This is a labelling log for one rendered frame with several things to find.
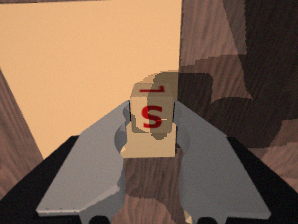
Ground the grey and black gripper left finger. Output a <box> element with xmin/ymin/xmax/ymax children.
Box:
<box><xmin>0</xmin><ymin>100</ymin><xmax>131</xmax><ymax>224</ymax></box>

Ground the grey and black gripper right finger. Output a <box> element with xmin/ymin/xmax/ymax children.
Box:
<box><xmin>172</xmin><ymin>100</ymin><xmax>298</xmax><ymax>224</ymax></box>

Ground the peach mat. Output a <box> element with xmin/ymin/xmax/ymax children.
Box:
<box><xmin>0</xmin><ymin>0</ymin><xmax>182</xmax><ymax>159</ymax></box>

